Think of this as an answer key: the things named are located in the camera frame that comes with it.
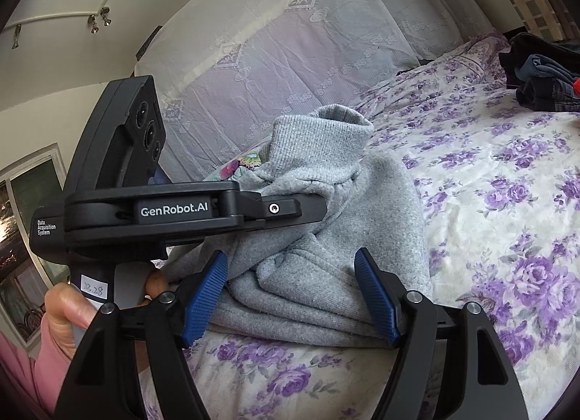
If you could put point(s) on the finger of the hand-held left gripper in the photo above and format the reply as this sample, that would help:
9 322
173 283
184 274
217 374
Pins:
281 211

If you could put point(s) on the lavender lace-covered cushion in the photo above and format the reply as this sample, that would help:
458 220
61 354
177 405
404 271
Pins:
272 39

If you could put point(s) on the grey knit sweater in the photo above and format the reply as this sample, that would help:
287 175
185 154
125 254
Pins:
308 284

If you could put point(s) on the black garment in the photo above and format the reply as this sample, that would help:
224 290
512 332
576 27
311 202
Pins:
543 41

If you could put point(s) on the purple floral bedsheet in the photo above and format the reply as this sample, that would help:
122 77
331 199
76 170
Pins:
498 184

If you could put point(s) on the person's left hand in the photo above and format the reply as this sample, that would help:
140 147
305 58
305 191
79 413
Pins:
63 315

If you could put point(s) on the dark cloth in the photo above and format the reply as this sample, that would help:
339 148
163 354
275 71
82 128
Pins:
543 94

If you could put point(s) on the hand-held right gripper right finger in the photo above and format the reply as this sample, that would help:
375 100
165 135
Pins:
376 297

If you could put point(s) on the dark blue garment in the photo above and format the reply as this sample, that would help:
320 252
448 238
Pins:
539 65

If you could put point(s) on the ceiling spotlight fixture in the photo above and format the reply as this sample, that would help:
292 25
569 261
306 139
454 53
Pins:
17 35
99 21

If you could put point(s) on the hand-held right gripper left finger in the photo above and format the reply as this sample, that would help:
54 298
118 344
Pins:
206 297

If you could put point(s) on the red garment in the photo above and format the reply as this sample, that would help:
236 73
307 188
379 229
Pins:
576 84

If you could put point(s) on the colourful printed pillow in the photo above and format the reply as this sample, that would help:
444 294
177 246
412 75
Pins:
247 161

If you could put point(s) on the white framed glass door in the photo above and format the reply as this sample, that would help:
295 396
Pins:
31 193

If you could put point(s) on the person's left forearm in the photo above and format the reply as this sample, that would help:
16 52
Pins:
38 374

